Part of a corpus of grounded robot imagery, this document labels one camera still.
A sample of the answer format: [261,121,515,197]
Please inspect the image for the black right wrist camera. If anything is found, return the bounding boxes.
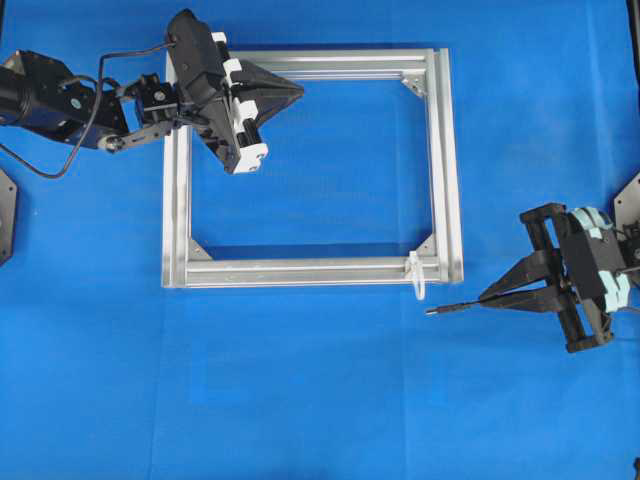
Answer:
[559,231,609,300]

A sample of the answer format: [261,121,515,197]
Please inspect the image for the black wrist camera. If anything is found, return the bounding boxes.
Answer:
[166,9,226,106]
[559,231,609,300]

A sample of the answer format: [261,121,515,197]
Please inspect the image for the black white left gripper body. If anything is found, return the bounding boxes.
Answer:
[186,32,269,174]

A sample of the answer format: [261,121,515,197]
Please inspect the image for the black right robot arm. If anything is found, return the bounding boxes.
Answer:
[479,203,639,353]

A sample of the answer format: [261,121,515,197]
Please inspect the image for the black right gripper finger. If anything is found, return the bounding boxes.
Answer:
[482,286,568,313]
[479,249,555,301]

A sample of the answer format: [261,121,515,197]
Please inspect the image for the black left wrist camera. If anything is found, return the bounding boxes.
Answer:
[166,9,226,106]

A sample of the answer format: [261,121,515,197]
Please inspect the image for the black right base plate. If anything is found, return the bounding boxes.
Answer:
[613,173,640,230]

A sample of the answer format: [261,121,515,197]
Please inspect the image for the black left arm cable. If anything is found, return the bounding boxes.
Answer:
[0,41,174,180]

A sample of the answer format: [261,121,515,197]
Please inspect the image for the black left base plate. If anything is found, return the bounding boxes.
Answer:
[0,169,19,265]

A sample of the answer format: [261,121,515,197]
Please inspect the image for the black wire with plug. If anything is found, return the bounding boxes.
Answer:
[425,265,640,317]

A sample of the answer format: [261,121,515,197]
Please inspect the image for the silver aluminium extrusion frame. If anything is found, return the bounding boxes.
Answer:
[161,48,464,289]

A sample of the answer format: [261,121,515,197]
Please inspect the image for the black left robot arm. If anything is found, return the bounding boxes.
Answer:
[1,32,304,174]

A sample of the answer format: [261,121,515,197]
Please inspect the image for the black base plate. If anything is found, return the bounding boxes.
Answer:
[0,169,19,265]
[613,173,640,230]

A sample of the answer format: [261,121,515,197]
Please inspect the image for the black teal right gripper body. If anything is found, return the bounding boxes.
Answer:
[519,203,631,353]

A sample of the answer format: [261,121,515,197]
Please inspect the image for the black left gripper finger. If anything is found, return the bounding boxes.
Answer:
[239,60,304,99]
[254,92,303,128]

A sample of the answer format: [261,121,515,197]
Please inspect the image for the white zip tie loop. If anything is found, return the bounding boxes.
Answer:
[404,250,426,301]

